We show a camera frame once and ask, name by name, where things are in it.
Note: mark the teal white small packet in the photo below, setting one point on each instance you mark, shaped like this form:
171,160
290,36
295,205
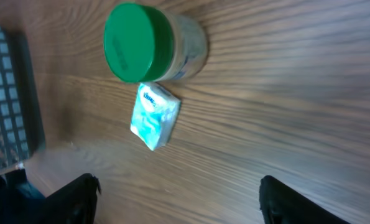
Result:
154,115

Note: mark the green lidded jar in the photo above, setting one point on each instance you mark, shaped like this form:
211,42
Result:
145,44

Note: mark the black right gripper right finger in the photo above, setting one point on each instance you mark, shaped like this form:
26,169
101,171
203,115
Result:
281,204

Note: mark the dark grey plastic basket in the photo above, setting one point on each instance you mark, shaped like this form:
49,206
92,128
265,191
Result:
21,129

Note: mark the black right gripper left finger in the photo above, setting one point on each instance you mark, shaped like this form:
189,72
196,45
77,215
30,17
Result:
75,202

